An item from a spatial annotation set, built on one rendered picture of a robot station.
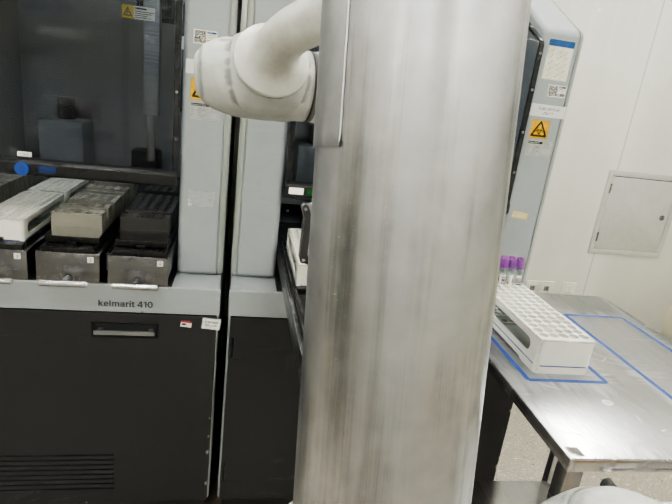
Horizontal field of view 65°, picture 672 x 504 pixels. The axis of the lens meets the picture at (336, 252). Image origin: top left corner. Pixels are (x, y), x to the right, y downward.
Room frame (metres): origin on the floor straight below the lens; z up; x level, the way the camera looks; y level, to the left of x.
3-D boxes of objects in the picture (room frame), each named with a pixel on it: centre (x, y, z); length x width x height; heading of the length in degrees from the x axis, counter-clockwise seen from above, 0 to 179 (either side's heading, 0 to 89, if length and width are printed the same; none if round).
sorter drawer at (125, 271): (1.45, 0.52, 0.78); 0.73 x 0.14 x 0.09; 12
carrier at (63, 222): (1.19, 0.62, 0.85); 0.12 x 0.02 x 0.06; 103
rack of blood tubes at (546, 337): (0.94, -0.37, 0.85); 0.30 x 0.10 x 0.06; 10
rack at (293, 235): (1.21, 0.06, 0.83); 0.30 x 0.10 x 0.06; 12
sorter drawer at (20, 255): (1.39, 0.82, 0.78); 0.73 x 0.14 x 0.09; 12
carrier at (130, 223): (1.22, 0.47, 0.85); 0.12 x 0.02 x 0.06; 102
